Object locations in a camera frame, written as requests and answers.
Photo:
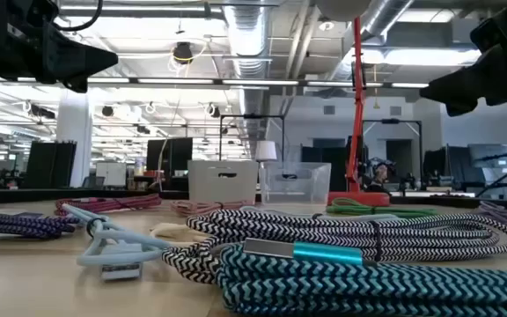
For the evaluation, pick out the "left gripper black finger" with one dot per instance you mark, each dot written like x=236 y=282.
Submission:
x=77 y=48
x=82 y=68

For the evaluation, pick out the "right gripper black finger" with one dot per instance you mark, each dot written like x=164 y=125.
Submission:
x=473 y=86
x=469 y=72

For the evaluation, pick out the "black partition panel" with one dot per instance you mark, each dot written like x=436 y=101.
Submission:
x=170 y=156
x=51 y=165

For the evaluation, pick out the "red desk lamp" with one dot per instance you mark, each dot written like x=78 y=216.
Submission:
x=358 y=110

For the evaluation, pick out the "opaque white plastic bin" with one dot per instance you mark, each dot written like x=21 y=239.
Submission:
x=222 y=185

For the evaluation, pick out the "white shade table lamp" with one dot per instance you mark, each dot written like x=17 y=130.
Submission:
x=266 y=150

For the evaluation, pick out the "clear plastic bin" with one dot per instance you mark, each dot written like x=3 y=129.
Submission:
x=295 y=187

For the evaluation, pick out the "black metal rig frame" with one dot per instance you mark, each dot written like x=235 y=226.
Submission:
x=392 y=121

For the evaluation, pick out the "black aluminium table frame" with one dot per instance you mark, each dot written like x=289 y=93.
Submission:
x=60 y=195

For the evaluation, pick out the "silver ventilation duct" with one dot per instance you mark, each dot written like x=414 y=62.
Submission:
x=247 y=35

